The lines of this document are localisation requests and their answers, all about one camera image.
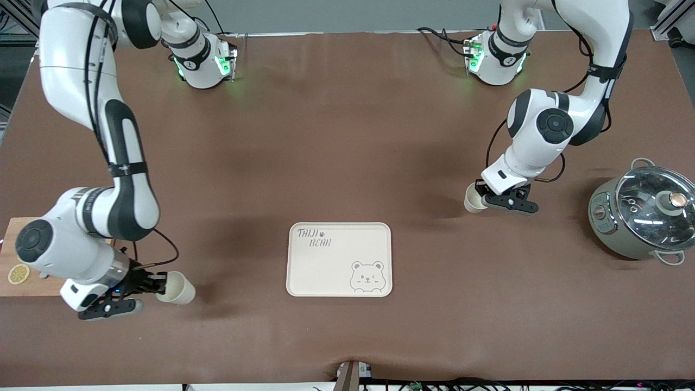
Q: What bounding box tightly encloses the white IKEA cup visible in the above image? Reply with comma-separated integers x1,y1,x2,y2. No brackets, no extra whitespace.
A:
464,181,490,214
156,271,197,305

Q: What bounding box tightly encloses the bamboo cutting board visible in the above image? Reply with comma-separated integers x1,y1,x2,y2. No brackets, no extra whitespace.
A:
0,217,118,298

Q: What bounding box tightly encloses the sage green electric pot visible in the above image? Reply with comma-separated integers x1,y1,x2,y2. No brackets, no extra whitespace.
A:
588,158,695,267

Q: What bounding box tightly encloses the glass pot lid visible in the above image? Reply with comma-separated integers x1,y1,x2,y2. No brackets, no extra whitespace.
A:
615,166,695,251

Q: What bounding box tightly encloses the cream bear print tray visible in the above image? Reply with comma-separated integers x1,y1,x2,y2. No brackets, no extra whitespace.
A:
286,222,393,298

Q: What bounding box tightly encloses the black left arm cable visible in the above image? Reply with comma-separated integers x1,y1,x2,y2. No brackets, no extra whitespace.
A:
485,33,614,184

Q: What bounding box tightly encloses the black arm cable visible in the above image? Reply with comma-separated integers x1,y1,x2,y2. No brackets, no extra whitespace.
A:
81,0,180,273
485,33,614,184

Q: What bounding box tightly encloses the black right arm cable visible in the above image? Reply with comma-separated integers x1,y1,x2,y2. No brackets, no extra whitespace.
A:
81,0,180,273

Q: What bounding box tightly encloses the black table cable bundle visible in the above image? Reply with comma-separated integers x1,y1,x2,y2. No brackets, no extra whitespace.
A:
416,26,481,58

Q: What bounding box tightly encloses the aluminium frame profile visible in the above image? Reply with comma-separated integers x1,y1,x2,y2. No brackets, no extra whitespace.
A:
653,0,695,42

